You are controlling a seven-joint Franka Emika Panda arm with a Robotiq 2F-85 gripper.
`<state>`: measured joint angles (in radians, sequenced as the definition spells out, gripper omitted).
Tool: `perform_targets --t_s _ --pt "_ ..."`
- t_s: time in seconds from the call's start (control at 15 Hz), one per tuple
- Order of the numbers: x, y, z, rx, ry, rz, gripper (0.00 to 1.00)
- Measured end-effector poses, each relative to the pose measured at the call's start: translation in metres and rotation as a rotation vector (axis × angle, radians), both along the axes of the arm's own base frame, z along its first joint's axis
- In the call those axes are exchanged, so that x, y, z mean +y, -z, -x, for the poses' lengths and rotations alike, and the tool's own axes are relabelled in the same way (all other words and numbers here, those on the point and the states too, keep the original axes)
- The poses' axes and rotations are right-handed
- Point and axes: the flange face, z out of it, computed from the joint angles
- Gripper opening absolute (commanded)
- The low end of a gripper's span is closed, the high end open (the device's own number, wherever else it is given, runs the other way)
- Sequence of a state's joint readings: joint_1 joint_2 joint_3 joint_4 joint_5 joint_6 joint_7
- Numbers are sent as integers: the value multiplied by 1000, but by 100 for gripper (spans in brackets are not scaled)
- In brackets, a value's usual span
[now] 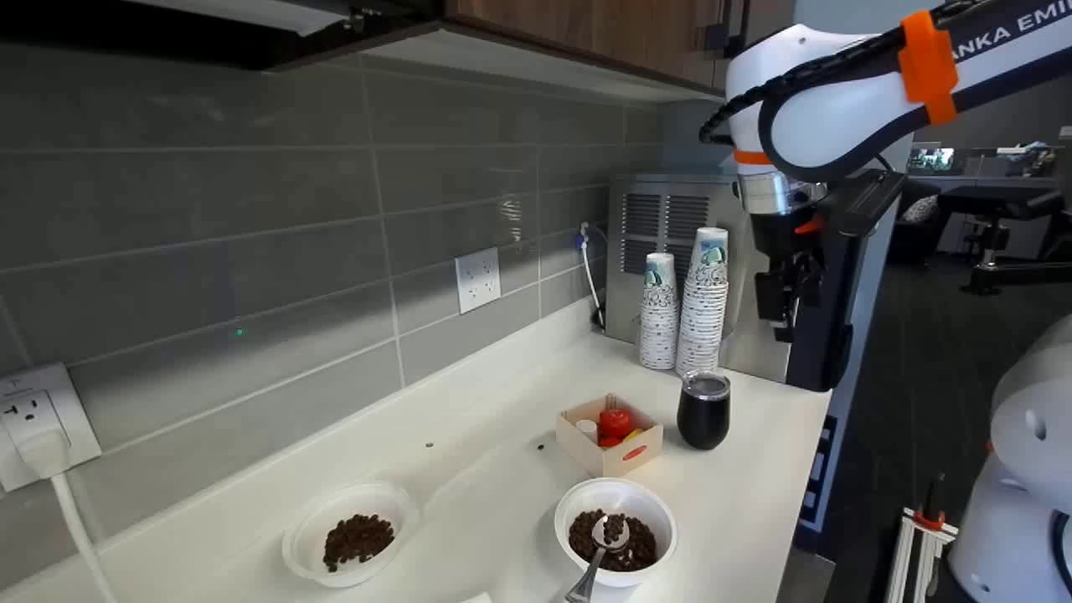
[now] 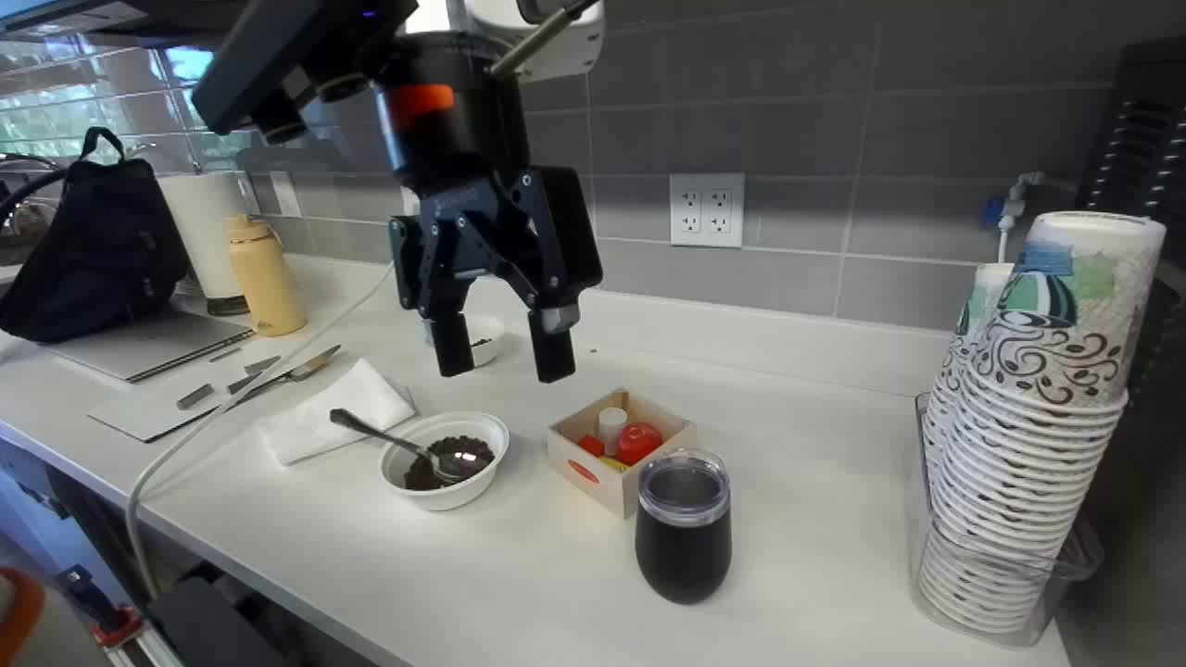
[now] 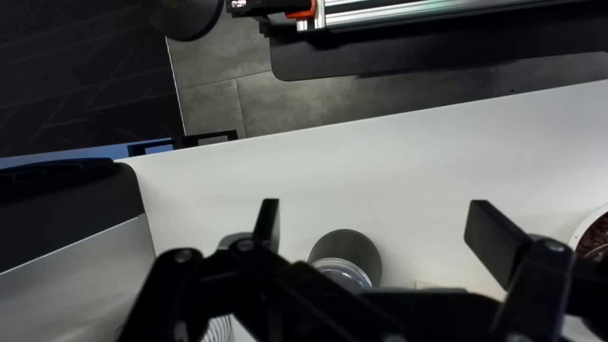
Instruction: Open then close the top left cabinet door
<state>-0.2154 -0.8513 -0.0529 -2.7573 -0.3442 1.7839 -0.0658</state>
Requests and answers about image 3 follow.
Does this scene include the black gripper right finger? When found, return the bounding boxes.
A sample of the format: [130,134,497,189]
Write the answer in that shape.
[463,198,608,342]

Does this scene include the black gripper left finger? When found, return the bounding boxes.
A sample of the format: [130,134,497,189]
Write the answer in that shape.
[115,198,362,342]

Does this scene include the white bowl with coffee beans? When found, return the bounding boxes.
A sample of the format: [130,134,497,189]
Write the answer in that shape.
[565,206,608,265]

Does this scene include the black tumbler with metal rim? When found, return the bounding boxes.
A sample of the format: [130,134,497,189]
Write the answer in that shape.
[307,227,383,297]

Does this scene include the dark coffee beans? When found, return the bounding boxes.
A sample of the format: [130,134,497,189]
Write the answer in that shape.
[575,213,608,265]

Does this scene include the stack of paper cups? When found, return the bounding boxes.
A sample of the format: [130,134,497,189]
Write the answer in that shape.
[0,158,157,342]

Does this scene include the black cart base panel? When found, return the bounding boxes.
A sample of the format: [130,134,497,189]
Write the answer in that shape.
[267,21,608,84]

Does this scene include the orange red clip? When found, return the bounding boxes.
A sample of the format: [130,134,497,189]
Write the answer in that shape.
[282,0,318,23]

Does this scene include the grey round base part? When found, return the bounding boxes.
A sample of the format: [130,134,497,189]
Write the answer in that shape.
[147,0,225,44]

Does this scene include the aluminium frame rail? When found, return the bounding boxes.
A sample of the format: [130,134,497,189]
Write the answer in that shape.
[225,0,608,35]

